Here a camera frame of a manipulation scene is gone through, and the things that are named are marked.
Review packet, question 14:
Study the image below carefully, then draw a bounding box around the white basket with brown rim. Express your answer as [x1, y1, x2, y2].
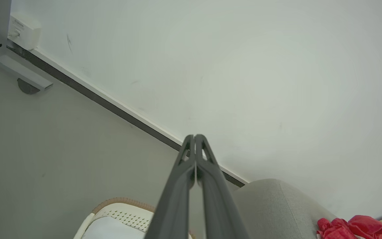
[73, 198, 195, 239]

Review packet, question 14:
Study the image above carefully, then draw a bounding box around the red garment with white stripes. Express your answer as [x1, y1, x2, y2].
[316, 215, 382, 239]

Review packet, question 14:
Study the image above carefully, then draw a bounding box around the grey fabric sofa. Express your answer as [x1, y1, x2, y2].
[191, 179, 338, 239]

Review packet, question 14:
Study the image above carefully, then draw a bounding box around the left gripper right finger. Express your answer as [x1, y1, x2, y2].
[196, 134, 250, 239]

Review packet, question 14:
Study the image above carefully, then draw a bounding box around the dark skirting board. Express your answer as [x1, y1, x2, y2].
[7, 41, 249, 188]

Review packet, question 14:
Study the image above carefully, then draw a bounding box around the white wall box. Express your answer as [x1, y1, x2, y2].
[8, 15, 42, 51]

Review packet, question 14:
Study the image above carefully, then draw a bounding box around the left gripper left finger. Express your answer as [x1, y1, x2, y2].
[144, 134, 196, 239]

